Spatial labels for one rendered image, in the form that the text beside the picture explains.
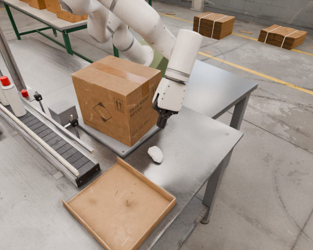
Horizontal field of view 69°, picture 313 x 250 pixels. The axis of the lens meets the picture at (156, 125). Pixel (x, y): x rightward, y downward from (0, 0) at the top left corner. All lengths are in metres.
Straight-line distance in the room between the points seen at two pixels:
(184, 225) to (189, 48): 1.07
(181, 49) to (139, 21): 0.15
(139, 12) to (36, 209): 0.74
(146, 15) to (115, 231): 0.68
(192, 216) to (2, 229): 1.02
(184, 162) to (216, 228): 0.89
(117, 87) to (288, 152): 1.92
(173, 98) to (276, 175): 1.59
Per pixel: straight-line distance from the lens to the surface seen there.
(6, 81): 1.21
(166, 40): 0.86
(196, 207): 1.57
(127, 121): 0.91
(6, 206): 1.00
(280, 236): 1.91
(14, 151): 1.19
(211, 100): 1.36
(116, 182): 0.91
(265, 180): 2.14
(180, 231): 1.49
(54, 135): 1.11
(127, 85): 0.90
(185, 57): 0.76
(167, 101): 0.77
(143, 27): 0.75
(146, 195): 0.87
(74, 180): 0.91
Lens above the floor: 1.57
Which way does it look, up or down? 40 degrees down
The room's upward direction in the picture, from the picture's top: straight up
